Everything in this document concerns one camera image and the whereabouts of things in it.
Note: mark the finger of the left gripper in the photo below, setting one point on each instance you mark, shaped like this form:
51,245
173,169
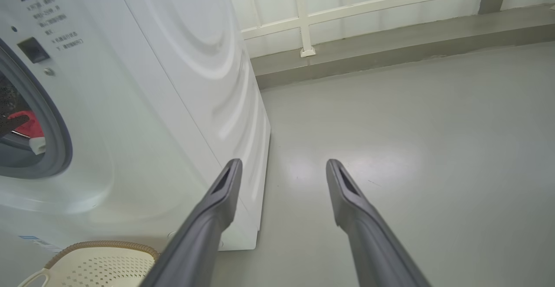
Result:
13,124

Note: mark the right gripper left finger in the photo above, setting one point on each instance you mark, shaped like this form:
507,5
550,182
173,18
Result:
204,243

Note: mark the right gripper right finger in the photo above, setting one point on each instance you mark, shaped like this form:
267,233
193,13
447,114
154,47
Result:
373,248

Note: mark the red garment with white trim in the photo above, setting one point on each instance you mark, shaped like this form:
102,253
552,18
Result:
31,126

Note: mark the grey rubber door gasket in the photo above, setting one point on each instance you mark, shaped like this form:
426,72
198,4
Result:
58,139

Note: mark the black door lock slot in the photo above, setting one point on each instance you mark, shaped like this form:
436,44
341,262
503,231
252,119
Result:
33,50

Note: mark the cream perforated laundry basket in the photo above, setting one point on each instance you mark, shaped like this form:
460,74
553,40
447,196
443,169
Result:
99,269

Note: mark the white front-load washing machine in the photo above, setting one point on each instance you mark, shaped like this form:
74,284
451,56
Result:
151,83

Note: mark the steel washer drum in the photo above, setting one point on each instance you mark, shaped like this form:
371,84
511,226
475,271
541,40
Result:
6,96

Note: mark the blue energy label sticker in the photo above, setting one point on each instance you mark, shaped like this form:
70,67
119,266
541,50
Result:
34,240

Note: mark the white metal railing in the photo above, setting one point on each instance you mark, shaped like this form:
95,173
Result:
303,18

